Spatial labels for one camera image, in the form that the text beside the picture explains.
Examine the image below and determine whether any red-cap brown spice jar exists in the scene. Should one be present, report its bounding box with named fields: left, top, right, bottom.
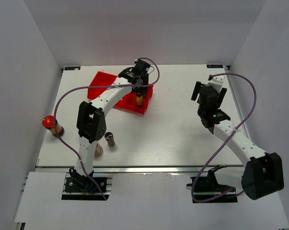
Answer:
left=42, top=115, right=64, bottom=137

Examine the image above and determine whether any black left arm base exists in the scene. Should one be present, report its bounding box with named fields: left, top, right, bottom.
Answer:
left=61, top=175, right=112, bottom=201

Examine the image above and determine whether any black-cap spice shaker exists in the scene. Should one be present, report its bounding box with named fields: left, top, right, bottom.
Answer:
left=104, top=132, right=116, bottom=147

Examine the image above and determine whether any blue table label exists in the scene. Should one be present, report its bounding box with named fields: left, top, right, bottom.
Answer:
left=206, top=64, right=223, bottom=69
left=64, top=66, right=81, bottom=71

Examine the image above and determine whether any pink-cap spice jar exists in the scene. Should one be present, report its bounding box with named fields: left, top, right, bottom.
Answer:
left=94, top=143, right=104, bottom=158

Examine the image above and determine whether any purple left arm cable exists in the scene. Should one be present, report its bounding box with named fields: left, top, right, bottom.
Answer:
left=54, top=57, right=160, bottom=201

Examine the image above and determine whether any left blue table label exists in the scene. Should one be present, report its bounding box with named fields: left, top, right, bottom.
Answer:
left=64, top=66, right=81, bottom=71

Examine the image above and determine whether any yellow-label dark sauce bottle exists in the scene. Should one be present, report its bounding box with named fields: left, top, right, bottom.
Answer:
left=136, top=92, right=143, bottom=107

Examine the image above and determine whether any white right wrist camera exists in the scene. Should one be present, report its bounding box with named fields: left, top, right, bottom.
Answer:
left=207, top=75, right=225, bottom=93

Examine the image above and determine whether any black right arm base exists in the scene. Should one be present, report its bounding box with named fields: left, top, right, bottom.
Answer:
left=186, top=165, right=238, bottom=203

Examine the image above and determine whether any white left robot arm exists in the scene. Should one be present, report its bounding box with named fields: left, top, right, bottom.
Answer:
left=69, top=59, right=150, bottom=191

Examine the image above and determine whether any right blue table label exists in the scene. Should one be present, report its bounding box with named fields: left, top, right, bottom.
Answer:
left=206, top=64, right=223, bottom=69

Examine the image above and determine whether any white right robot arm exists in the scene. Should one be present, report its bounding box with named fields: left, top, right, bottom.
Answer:
left=191, top=81, right=284, bottom=200

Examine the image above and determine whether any red three-compartment plastic tray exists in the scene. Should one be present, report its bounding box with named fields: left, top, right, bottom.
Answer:
left=87, top=71, right=154, bottom=115

